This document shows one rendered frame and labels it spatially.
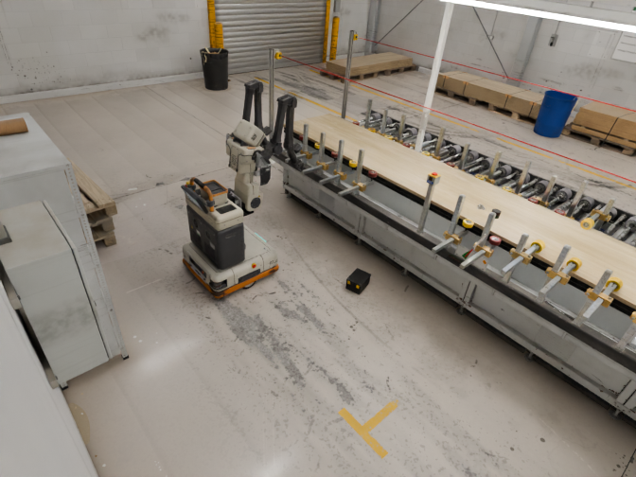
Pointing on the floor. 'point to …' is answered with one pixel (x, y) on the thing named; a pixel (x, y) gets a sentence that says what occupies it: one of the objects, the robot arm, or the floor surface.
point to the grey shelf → (12, 177)
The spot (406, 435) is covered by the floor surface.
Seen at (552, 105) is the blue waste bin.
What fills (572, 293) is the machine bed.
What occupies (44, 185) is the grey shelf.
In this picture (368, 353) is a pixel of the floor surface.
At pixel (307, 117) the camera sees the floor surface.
